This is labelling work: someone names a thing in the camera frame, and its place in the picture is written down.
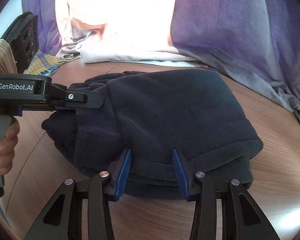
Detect purple grey curtain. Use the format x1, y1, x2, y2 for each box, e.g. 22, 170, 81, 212
22, 0, 300, 122

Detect person's left hand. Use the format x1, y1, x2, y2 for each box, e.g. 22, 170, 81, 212
0, 121, 20, 176

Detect black pants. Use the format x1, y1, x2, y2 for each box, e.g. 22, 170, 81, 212
42, 69, 263, 199

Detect yellow plaid scarf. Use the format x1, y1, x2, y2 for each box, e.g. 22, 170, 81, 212
24, 52, 80, 76

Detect pink sheer curtain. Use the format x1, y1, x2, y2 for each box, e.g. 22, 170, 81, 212
55, 0, 193, 63

